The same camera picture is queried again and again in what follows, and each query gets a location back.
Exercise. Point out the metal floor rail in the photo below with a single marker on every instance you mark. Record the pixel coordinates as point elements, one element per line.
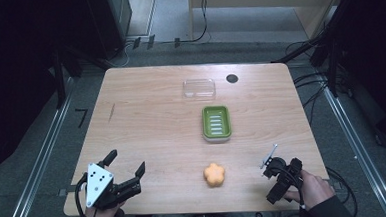
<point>360,153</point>
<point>40,156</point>

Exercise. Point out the black metal stand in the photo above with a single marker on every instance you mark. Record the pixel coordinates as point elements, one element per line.
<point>332,64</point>
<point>59,78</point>

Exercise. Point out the green soap dish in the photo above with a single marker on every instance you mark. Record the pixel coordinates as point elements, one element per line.
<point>216,123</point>

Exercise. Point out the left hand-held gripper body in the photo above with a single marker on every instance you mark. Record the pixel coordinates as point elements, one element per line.
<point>98,183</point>

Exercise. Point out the black round table grommet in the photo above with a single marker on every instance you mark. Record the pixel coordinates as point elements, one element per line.
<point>232,78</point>

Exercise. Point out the person's right hand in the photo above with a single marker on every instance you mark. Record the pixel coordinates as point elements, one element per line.
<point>315,187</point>

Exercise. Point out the person's left hand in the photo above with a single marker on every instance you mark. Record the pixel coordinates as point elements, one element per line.
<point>102,216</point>

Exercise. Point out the black floor bracket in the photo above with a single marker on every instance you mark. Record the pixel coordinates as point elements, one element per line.
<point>137,43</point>
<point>150,41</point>
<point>177,42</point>

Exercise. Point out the orange flower-shaped soap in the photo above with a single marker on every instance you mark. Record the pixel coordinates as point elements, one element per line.
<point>214,174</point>

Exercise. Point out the clear plastic container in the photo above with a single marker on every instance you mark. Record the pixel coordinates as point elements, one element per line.
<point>199,88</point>

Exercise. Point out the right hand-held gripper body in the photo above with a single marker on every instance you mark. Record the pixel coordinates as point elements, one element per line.
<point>277,169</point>

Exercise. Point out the black cabinet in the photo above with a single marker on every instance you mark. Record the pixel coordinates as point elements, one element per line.
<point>109,22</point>

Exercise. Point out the light wooden furniture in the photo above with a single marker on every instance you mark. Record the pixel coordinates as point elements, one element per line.
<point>309,15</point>

